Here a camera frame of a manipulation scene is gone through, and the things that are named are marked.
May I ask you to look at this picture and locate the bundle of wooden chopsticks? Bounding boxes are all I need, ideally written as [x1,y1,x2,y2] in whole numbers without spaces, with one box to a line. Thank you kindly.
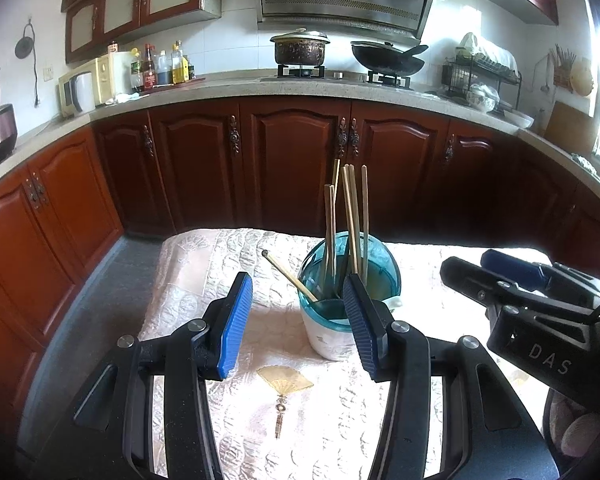
[322,159,370,306]

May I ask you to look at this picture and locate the dark wooden base cabinets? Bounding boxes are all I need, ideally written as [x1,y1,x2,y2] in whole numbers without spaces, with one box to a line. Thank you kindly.
[0,97,600,461]

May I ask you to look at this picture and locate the white utensil holder teal lid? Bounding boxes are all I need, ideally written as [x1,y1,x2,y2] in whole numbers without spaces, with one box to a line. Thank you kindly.
[297,232,402,362]

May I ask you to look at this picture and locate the round bamboo lid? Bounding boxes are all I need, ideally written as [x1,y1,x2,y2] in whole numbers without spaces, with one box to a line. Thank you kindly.
[570,57,595,97]

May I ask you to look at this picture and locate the cream microwave oven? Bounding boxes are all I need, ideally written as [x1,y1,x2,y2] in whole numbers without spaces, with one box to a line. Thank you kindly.
[57,57,116,118]

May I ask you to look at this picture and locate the green glass bottle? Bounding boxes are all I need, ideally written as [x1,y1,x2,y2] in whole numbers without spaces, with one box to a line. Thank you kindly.
[130,49,144,92]

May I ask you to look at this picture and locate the white cloth over dishes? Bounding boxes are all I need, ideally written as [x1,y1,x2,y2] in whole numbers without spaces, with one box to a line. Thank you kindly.
[455,32,518,73]

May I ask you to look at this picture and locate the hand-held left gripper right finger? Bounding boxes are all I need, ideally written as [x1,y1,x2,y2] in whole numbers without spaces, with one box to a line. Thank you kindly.
[341,273,563,480]

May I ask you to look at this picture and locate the steel range hood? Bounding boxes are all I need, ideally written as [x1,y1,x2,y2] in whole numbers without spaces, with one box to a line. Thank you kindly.
[250,0,443,47]

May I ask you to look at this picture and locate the white paper towel roll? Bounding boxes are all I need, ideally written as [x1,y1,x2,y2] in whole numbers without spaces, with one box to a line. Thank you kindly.
[111,51,137,97]

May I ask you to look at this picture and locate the patterned ceramic bowl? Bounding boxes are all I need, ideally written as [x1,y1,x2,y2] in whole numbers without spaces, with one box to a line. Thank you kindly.
[467,84,498,113]

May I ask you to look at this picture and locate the metal cooking pot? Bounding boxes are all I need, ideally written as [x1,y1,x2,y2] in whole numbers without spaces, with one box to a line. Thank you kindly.
[271,29,329,67]

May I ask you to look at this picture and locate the gas stove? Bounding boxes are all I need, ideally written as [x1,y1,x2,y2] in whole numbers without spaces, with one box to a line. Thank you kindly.
[260,62,413,92]

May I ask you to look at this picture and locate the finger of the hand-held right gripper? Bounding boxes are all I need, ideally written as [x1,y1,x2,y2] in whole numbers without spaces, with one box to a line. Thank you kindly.
[440,256,596,318]
[481,249,600,308]

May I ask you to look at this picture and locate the wall utensil holder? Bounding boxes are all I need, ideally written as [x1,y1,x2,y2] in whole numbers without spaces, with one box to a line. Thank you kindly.
[550,44,578,92]

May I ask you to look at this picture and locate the black round wall hanging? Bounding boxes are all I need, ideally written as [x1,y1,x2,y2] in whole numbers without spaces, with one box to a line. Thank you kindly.
[15,22,37,60]

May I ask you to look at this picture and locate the glass-door wall cabinet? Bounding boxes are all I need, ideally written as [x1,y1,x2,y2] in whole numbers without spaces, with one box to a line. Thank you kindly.
[61,0,224,64]

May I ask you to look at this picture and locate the black wok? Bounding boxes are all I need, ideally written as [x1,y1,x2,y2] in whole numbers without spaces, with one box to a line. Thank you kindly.
[351,40,427,77]

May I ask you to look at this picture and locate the stone kitchen countertop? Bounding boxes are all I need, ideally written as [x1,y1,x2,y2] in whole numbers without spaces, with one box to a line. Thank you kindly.
[0,69,600,196]

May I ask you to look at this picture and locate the yellow oil bottle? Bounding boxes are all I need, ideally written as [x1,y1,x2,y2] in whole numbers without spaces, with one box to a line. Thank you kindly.
[171,40,189,85]

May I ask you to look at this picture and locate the cream quilted tablecloth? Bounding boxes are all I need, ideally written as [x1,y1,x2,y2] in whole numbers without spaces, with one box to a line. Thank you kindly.
[137,227,553,480]

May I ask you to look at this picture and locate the dark sauce bottle red label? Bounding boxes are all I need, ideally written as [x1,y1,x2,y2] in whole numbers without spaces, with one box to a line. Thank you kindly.
[142,44,158,91]

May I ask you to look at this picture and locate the black dish rack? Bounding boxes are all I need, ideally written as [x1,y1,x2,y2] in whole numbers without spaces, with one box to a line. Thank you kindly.
[441,55,523,111]

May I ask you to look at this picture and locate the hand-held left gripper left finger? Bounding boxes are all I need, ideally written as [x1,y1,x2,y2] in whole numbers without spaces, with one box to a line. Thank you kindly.
[70,271,254,480]

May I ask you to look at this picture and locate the person's right hand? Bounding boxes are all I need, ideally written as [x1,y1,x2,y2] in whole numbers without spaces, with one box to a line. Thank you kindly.
[547,390,600,458]

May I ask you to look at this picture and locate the wooden cutting board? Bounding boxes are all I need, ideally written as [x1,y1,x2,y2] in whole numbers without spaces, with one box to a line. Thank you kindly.
[544,100,600,156]

